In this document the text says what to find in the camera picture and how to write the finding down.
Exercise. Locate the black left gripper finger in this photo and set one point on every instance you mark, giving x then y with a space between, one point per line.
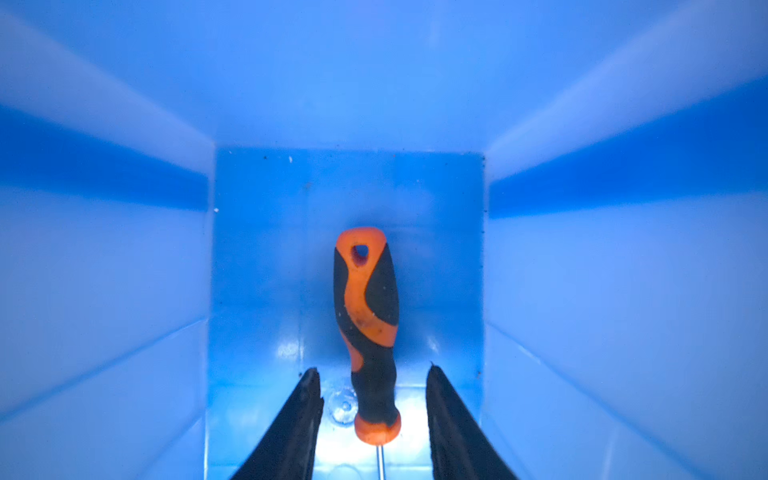
287 449

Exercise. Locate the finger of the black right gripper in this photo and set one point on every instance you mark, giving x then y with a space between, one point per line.
459 448

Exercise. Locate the orange black screwdriver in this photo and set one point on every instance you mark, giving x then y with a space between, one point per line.
366 306

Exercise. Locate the blue plastic bin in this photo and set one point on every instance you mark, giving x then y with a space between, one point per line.
574 195

